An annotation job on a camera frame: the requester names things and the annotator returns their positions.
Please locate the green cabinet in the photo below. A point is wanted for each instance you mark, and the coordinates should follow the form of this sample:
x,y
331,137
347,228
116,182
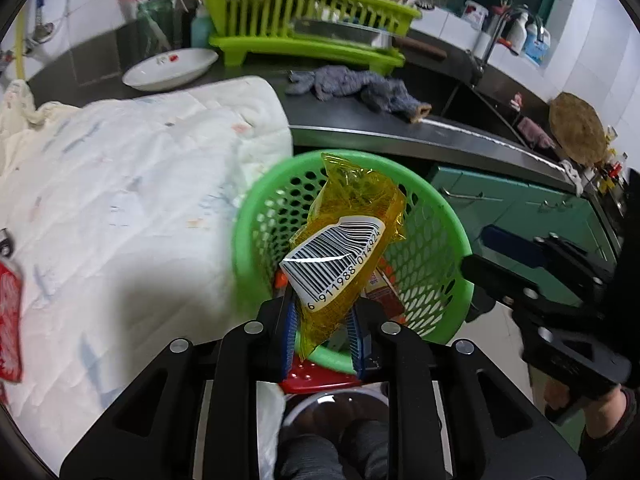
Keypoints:
x,y
525,205

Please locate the round woven mat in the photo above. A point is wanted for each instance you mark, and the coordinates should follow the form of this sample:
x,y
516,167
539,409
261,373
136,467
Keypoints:
x,y
577,127

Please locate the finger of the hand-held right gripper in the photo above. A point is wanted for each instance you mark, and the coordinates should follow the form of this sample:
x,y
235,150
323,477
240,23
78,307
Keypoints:
x,y
510,245
495,277

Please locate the green glass jar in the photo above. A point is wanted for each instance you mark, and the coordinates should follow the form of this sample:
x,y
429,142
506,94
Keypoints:
x,y
157,25

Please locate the metal sink faucet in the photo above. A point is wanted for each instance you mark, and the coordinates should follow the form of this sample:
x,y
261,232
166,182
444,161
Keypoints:
x,y
492,35

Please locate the blue detergent bottle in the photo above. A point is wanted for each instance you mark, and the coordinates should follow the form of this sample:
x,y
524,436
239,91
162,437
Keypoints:
x,y
536,45

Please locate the green dish rack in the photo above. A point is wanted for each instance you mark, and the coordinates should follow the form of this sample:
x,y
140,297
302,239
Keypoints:
x,y
300,45

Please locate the red plastic stool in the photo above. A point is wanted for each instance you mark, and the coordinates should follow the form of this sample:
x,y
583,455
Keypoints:
x,y
320,377

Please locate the pink cloth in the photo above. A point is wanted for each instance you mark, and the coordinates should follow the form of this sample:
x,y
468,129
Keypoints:
x,y
532,132

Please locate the white plate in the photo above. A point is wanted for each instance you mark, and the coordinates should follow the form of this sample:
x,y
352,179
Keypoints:
x,y
170,70

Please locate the yellow plastic packet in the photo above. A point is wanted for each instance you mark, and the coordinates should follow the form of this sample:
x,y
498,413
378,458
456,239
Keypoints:
x,y
345,240

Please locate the white spray bottle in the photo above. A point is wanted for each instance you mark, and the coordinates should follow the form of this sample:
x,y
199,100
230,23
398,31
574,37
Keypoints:
x,y
517,35

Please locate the cream quilted cloth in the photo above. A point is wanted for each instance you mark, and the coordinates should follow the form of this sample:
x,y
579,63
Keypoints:
x,y
125,210

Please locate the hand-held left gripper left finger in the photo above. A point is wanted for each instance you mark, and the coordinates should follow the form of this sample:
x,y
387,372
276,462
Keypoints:
x,y
289,330

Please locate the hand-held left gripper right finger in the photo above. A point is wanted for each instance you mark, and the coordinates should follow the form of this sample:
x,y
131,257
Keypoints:
x,y
361,345

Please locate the person's grey trouser legs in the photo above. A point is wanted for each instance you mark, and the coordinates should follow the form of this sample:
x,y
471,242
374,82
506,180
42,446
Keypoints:
x,y
310,455

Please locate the grey rag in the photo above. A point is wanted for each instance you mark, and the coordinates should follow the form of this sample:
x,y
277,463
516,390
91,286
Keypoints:
x,y
350,85

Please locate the red printed plastic cup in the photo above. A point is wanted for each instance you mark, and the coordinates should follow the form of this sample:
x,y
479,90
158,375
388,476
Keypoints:
x,y
10,320

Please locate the green plastic basket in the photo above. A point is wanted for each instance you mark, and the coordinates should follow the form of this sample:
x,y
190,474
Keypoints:
x,y
440,240

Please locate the teal bottle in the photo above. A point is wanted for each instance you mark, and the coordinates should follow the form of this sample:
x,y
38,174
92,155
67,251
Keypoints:
x,y
204,27

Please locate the person's right hand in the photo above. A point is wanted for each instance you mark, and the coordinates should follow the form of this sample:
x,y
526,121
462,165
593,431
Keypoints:
x,y
607,420

